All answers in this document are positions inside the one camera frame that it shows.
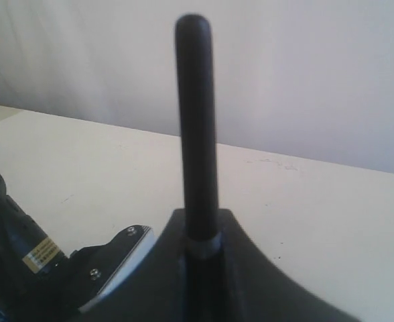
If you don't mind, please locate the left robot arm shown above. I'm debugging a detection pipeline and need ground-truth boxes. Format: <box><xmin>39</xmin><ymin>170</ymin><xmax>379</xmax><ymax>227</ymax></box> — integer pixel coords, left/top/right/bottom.
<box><xmin>0</xmin><ymin>175</ymin><xmax>120</xmax><ymax>321</ymax></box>

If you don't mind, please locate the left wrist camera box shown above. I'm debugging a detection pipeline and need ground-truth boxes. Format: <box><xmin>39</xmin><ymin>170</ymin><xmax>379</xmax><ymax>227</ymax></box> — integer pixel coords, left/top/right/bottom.
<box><xmin>72</xmin><ymin>225</ymin><xmax>155</xmax><ymax>313</ymax></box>

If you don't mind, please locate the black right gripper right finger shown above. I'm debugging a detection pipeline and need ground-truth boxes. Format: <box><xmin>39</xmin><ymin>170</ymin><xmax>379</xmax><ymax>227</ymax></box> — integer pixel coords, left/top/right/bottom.
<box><xmin>218</xmin><ymin>209</ymin><xmax>358</xmax><ymax>321</ymax></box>

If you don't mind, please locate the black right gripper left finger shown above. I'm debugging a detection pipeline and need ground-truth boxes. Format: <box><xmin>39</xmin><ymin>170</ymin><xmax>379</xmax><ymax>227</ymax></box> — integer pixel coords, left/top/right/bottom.
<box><xmin>81</xmin><ymin>209</ymin><xmax>186</xmax><ymax>321</ymax></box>

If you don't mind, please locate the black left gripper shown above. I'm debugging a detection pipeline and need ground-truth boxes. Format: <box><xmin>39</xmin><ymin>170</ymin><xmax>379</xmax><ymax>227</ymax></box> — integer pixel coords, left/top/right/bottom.
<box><xmin>0</xmin><ymin>238</ymin><xmax>117</xmax><ymax>321</ymax></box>

